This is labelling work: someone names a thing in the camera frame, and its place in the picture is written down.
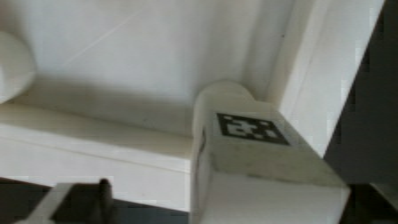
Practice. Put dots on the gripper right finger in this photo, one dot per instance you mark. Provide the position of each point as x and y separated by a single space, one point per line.
380 207

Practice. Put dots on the white leg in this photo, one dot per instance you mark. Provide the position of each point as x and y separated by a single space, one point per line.
261 181

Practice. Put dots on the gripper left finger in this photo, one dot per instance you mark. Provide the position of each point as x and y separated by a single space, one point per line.
76 204

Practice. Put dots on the white square tabletop part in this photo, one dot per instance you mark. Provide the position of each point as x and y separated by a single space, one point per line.
131 52

